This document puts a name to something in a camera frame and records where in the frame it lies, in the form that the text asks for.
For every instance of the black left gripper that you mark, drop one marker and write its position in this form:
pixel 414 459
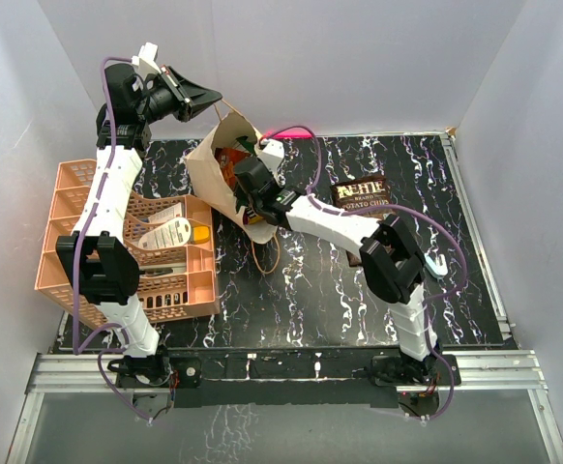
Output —
pixel 190 100

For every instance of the brown paper bag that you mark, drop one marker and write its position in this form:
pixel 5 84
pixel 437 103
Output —
pixel 213 179

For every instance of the brown kettle chips bag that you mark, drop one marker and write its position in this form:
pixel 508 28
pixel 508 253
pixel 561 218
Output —
pixel 370 192

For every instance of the small white blue clip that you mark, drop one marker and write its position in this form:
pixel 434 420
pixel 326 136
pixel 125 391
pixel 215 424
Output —
pixel 436 266

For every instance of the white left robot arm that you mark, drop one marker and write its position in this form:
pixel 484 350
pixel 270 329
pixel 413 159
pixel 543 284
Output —
pixel 94 257

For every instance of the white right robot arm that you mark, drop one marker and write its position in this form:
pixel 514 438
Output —
pixel 393 264

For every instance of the green yellow snack packet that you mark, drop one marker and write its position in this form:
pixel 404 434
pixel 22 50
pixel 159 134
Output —
pixel 244 147

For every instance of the white tube with label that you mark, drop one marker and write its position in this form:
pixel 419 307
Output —
pixel 176 232

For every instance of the yellow bottle cap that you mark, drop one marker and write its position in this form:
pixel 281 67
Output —
pixel 201 234

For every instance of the orange plastic organizer basket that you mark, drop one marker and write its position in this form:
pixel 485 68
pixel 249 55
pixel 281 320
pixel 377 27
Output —
pixel 178 282

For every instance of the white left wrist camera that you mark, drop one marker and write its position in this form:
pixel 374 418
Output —
pixel 144 62

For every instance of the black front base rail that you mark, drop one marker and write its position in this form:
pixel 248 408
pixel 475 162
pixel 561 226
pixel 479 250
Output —
pixel 285 376

